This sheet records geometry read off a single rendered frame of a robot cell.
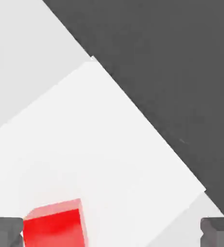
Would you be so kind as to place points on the small red cube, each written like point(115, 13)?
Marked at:
point(54, 227)

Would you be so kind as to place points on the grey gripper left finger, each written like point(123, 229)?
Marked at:
point(4, 231)

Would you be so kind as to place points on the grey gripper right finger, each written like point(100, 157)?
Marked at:
point(218, 233)

